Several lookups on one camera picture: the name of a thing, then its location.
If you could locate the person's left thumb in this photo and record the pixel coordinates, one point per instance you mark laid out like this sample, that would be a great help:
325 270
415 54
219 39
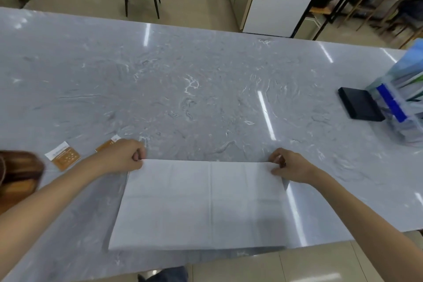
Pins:
137 163

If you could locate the orange and white sachet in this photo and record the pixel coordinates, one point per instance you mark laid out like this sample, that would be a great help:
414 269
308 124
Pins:
62 157
107 145

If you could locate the person's left forearm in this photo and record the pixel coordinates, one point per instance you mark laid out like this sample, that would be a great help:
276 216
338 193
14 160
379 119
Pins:
43 205

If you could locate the person's left hand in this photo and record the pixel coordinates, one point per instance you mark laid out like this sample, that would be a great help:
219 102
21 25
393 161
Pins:
120 156

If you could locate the clear plastic organizer with papers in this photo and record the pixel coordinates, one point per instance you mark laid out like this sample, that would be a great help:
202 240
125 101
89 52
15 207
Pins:
401 100

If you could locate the person's right forearm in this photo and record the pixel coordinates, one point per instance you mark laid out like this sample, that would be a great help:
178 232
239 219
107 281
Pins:
363 222

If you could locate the person's right hand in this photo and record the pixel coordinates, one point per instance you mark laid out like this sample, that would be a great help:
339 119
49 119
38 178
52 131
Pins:
294 167

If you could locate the person's right thumb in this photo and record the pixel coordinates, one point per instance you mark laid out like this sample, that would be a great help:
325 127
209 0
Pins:
277 171

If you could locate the white cloth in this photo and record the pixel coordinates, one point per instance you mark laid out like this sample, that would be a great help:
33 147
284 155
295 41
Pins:
201 205

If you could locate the black flat box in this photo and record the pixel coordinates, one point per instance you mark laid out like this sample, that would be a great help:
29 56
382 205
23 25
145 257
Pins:
360 104

